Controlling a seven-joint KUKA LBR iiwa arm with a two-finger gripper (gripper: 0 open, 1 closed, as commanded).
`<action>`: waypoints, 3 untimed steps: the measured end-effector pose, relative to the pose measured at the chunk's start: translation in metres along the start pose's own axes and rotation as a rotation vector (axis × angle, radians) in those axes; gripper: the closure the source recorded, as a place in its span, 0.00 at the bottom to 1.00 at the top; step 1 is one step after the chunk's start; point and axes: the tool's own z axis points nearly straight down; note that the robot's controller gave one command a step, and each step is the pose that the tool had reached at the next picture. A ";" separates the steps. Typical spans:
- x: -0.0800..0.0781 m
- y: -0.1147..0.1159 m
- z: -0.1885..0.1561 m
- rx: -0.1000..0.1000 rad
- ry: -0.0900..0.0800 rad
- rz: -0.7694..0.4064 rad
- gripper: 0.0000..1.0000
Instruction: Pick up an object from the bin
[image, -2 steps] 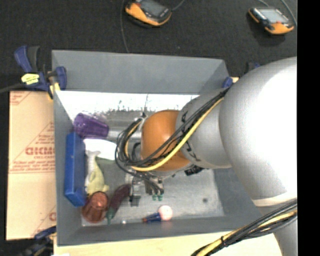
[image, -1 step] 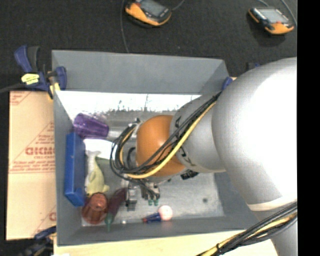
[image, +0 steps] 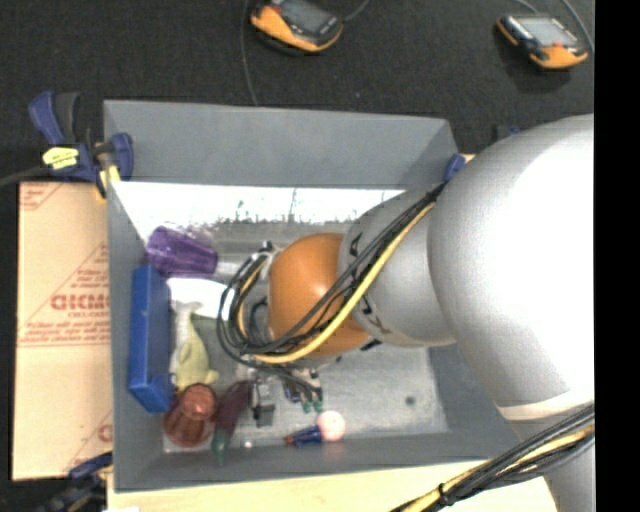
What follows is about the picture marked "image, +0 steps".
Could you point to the grey metal bin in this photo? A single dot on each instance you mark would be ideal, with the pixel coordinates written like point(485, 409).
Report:
point(280, 145)

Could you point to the clear red-brown cup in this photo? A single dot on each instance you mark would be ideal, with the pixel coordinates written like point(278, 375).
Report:
point(192, 415)

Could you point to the white cloth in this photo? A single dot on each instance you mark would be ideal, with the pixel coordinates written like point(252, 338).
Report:
point(200, 295)

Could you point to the brown cardboard board, red print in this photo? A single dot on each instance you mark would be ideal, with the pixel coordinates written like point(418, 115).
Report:
point(60, 360)

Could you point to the pale yellow toy animal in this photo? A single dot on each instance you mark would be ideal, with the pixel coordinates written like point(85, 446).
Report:
point(192, 355)

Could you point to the dark purple toy eggplant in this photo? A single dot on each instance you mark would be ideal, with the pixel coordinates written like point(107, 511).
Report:
point(234, 405)

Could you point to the small blue and red toy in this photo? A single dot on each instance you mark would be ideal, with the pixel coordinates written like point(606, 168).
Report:
point(306, 436)

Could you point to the pink ball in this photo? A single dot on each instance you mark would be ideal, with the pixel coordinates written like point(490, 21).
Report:
point(331, 425)

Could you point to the long blue box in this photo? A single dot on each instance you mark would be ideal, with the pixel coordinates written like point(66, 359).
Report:
point(147, 330)

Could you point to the clear purple cup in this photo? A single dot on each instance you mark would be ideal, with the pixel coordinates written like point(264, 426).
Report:
point(180, 252)

